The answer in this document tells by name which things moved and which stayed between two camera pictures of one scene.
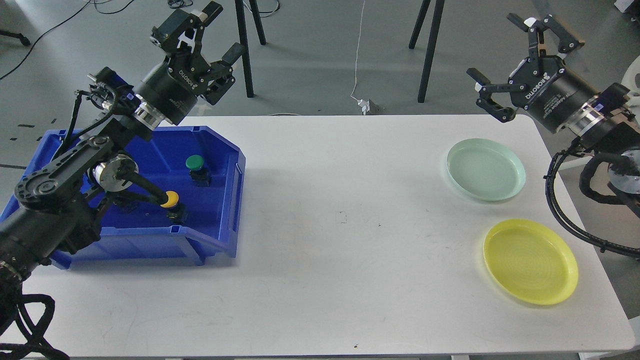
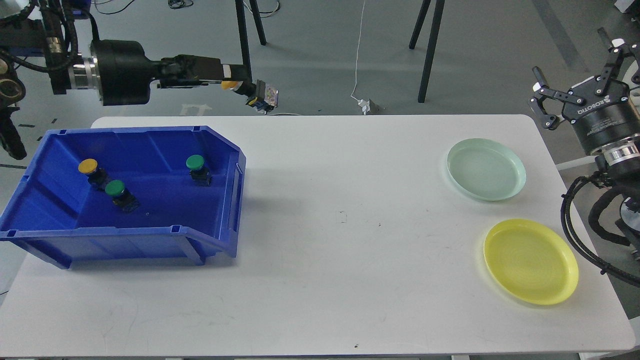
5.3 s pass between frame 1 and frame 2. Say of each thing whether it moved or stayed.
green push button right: stayed
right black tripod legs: stayed
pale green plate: stayed
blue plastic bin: stayed
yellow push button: moved
